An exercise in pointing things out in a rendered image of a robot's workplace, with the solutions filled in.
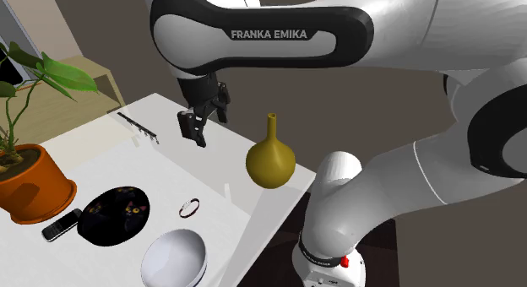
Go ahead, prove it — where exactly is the green plant in orange pot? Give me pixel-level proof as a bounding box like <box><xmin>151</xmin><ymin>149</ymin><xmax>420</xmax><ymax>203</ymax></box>
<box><xmin>0</xmin><ymin>41</ymin><xmax>100</xmax><ymax>226</ymax></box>

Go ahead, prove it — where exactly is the dark red bracelet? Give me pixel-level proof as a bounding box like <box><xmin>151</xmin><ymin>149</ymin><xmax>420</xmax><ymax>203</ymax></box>
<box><xmin>178</xmin><ymin>198</ymin><xmax>201</xmax><ymax>219</ymax></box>

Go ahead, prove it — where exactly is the black hook rack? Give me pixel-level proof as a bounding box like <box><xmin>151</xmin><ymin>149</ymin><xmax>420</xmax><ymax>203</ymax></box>
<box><xmin>117</xmin><ymin>111</ymin><xmax>161</xmax><ymax>145</ymax></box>

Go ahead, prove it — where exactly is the window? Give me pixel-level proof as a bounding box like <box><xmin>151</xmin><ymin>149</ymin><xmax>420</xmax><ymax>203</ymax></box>
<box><xmin>0</xmin><ymin>0</ymin><xmax>43</xmax><ymax>89</ymax></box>

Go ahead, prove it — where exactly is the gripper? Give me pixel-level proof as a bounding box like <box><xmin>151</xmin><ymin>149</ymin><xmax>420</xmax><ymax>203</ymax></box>
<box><xmin>177</xmin><ymin>73</ymin><xmax>231</xmax><ymax>149</ymax></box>

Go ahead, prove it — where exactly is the black mobile phone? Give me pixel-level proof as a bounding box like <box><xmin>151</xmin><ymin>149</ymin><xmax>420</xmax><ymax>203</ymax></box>
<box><xmin>41</xmin><ymin>208</ymin><xmax>84</xmax><ymax>244</ymax></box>

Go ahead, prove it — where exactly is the white table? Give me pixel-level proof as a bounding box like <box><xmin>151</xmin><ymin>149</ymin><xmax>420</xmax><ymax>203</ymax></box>
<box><xmin>0</xmin><ymin>92</ymin><xmax>318</xmax><ymax>287</ymax></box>

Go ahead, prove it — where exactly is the yellow long-necked vase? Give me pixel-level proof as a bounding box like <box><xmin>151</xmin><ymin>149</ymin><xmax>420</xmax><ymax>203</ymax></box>
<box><xmin>245</xmin><ymin>112</ymin><xmax>297</xmax><ymax>190</ymax></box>

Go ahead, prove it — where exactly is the tan wooden cabinet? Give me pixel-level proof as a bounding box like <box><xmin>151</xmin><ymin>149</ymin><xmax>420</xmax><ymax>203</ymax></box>
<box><xmin>0</xmin><ymin>54</ymin><xmax>127</xmax><ymax>146</ymax></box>

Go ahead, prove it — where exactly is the black round cat-print plate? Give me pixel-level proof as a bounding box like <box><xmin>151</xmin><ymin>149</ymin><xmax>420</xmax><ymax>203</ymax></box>
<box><xmin>76</xmin><ymin>186</ymin><xmax>151</xmax><ymax>247</ymax></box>

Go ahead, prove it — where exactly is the white bowl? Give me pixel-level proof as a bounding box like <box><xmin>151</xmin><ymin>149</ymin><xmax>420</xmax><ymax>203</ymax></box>
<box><xmin>140</xmin><ymin>229</ymin><xmax>208</xmax><ymax>287</ymax></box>

